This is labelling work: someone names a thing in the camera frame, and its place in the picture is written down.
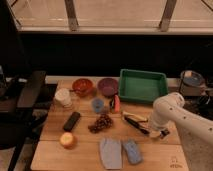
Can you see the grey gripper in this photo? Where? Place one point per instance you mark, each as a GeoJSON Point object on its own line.
{"type": "Point", "coordinates": [164, 133]}

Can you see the black brush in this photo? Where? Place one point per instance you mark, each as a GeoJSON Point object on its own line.
{"type": "Point", "coordinates": [136, 125]}

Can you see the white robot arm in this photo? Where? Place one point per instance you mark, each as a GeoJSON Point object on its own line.
{"type": "Point", "coordinates": [196, 132]}

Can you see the small blue cup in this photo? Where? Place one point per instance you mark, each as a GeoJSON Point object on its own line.
{"type": "Point", "coordinates": [97, 105]}

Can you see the white paper cup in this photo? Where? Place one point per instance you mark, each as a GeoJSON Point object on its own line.
{"type": "Point", "coordinates": [63, 97]}

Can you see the blue sponge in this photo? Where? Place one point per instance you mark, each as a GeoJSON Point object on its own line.
{"type": "Point", "coordinates": [133, 152]}

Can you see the orange carrot toy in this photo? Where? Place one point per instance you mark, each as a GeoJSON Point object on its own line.
{"type": "Point", "coordinates": [115, 104]}

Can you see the light blue cloth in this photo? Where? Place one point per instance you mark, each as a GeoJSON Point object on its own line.
{"type": "Point", "coordinates": [111, 153]}

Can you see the green plastic tray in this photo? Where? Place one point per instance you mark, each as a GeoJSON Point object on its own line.
{"type": "Point", "coordinates": [141, 86]}

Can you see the bunch of dark grapes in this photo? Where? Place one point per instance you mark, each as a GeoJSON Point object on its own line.
{"type": "Point", "coordinates": [101, 123]}

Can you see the round blue grey device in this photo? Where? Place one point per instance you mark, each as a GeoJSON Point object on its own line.
{"type": "Point", "coordinates": [191, 78]}

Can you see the purple bowl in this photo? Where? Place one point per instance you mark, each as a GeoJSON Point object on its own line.
{"type": "Point", "coordinates": [108, 87]}

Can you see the black rectangular block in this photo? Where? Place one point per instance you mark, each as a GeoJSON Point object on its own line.
{"type": "Point", "coordinates": [72, 120]}

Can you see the orange bowl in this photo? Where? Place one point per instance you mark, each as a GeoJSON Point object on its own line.
{"type": "Point", "coordinates": [82, 87]}

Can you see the yellow red apple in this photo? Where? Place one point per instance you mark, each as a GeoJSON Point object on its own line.
{"type": "Point", "coordinates": [67, 140]}

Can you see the black side stand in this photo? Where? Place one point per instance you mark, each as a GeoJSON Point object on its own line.
{"type": "Point", "coordinates": [23, 107]}

